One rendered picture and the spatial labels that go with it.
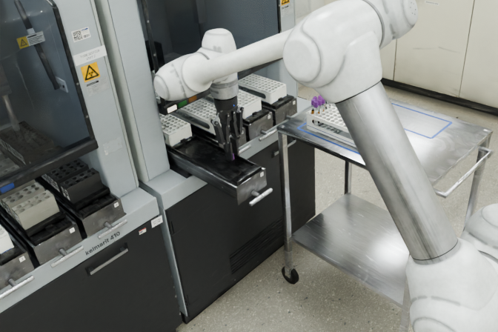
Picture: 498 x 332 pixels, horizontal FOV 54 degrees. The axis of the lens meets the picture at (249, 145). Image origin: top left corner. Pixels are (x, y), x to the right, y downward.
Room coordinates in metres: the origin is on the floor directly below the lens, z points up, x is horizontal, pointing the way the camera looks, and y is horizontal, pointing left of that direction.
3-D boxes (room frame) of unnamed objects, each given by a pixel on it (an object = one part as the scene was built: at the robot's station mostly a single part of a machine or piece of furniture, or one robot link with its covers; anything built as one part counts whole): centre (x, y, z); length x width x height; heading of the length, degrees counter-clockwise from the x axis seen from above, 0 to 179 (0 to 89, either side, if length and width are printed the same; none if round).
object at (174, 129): (1.66, 0.34, 0.83); 0.30 x 0.10 x 0.06; 43
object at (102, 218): (1.43, 0.68, 0.78); 0.73 x 0.14 x 0.09; 43
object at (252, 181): (1.52, 0.22, 0.78); 0.73 x 0.14 x 0.09; 43
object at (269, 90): (1.92, -0.04, 0.83); 0.30 x 0.10 x 0.06; 43
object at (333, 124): (1.47, -0.35, 0.85); 0.30 x 0.10 x 0.06; 40
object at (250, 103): (1.81, 0.07, 0.83); 0.30 x 0.10 x 0.06; 43
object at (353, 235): (1.50, -0.48, 0.41); 0.67 x 0.46 x 0.82; 41
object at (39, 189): (1.21, 0.68, 0.85); 0.12 x 0.02 x 0.06; 132
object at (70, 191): (1.26, 0.52, 0.85); 0.12 x 0.02 x 0.06; 133
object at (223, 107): (1.42, 0.06, 1.00); 0.08 x 0.07 x 0.09; 133
